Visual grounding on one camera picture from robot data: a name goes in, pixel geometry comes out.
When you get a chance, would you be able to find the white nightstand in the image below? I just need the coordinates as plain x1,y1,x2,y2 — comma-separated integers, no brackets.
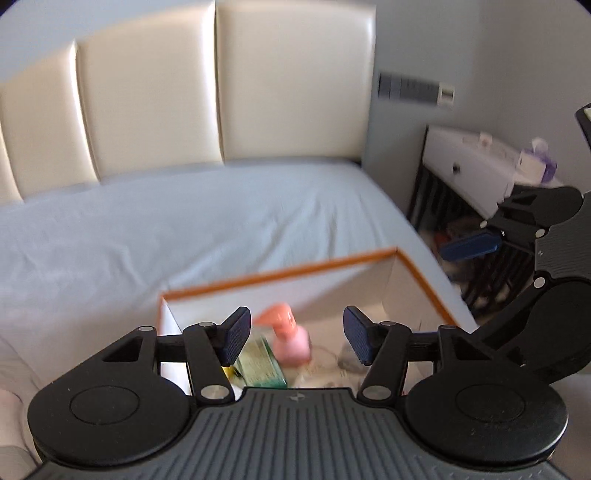
422,124,523,219

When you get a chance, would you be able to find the bed with grey sheet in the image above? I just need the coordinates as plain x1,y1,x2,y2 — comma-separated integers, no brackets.
0,157,481,398

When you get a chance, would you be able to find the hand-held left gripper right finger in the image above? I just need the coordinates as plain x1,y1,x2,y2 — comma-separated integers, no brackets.
342,305,482,409

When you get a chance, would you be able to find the green bottle with gold cap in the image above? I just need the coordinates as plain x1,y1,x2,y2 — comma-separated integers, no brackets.
233,337,288,388

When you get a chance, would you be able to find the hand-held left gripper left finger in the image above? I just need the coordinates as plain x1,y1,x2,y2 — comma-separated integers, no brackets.
102,306,253,408

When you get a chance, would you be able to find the black slatted rack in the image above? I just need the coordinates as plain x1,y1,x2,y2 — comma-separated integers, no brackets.
409,161,536,320

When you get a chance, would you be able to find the grey wall switch panel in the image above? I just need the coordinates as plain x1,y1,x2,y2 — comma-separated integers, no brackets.
379,71,439,105

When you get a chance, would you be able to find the pink pump bottle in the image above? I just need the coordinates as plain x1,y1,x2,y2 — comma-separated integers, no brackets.
254,302,313,368

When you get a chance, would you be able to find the orange cardboard box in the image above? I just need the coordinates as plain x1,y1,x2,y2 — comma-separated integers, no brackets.
157,247,479,403

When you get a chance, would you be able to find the cream padded headboard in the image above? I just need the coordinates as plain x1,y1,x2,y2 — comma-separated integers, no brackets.
0,0,378,206

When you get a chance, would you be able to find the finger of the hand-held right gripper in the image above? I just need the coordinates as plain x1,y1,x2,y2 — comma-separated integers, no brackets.
438,186,585,263
475,271,555,370

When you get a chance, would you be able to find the white cloth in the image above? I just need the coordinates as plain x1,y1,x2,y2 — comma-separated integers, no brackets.
0,335,44,467

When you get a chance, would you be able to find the white purple tissue box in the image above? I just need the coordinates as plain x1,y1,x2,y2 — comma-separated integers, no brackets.
517,137,559,184

